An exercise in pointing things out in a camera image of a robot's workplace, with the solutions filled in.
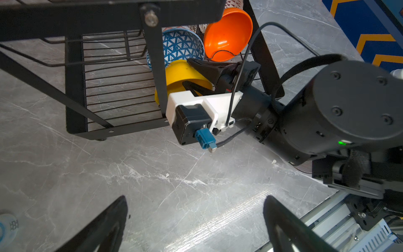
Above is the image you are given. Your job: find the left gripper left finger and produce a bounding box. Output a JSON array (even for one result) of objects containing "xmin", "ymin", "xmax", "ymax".
[{"xmin": 58, "ymin": 195, "xmax": 128, "ymax": 252}]

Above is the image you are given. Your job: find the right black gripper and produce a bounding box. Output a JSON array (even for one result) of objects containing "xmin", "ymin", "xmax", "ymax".
[{"xmin": 182, "ymin": 58, "xmax": 280, "ymax": 139}]

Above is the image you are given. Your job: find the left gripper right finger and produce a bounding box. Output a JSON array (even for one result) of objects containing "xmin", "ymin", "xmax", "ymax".
[{"xmin": 263, "ymin": 195, "xmax": 336, "ymax": 252}]

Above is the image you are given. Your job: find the yellow bowl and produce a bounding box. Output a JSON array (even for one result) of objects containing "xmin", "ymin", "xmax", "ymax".
[{"xmin": 165, "ymin": 60, "xmax": 213, "ymax": 95}]

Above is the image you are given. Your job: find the orange bowl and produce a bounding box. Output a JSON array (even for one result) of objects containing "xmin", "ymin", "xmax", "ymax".
[{"xmin": 204, "ymin": 7, "xmax": 254, "ymax": 62}]

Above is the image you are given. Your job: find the blue triangle patterned bowl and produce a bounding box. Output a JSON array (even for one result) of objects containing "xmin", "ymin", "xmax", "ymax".
[{"xmin": 162, "ymin": 27, "xmax": 205, "ymax": 68}]

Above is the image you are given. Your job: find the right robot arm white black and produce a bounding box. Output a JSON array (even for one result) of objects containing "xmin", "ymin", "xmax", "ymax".
[{"xmin": 188, "ymin": 54, "xmax": 403, "ymax": 204}]

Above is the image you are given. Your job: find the blue white tape roll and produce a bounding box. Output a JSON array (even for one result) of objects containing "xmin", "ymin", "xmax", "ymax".
[{"xmin": 1, "ymin": 213, "xmax": 19, "ymax": 248}]

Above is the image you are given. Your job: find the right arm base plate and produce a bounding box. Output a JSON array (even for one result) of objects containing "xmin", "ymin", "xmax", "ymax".
[{"xmin": 345, "ymin": 195, "xmax": 403, "ymax": 231}]

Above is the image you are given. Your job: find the black wire dish rack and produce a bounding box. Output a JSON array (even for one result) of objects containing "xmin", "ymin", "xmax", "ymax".
[{"xmin": 0, "ymin": 0, "xmax": 285, "ymax": 141}]

